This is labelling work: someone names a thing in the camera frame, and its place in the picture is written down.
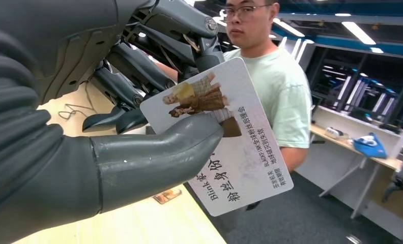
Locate blue white device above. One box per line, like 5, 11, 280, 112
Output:
352, 132, 389, 160

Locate white workbench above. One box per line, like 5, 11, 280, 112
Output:
295, 105, 403, 240

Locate white ID card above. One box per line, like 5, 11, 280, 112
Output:
139, 56, 295, 218

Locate small white device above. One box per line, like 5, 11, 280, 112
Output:
324, 126, 351, 141

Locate thin grey cable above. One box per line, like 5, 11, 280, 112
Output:
57, 82, 98, 121

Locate person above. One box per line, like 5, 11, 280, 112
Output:
152, 0, 313, 211

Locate ceiling light panel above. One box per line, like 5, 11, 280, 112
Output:
341, 20, 378, 46
272, 17, 306, 38

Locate eyeglasses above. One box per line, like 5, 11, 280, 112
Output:
219, 4, 274, 23

